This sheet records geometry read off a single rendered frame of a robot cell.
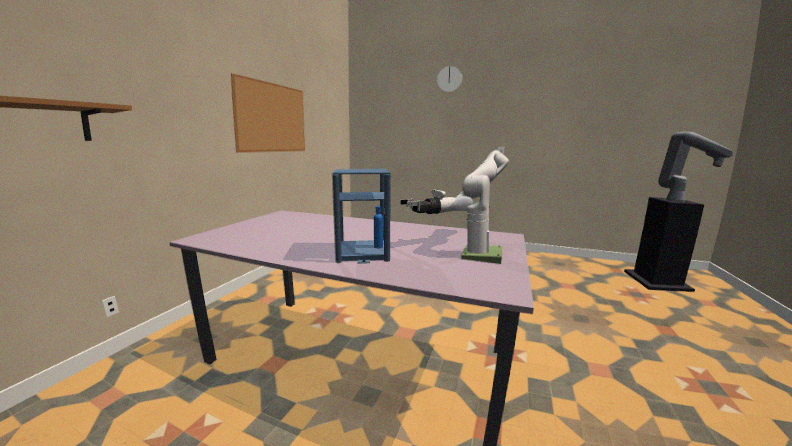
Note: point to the blue bottle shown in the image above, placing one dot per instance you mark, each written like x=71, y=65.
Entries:
x=378, y=228

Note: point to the blue shelving unit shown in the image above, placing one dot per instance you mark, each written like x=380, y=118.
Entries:
x=362, y=251

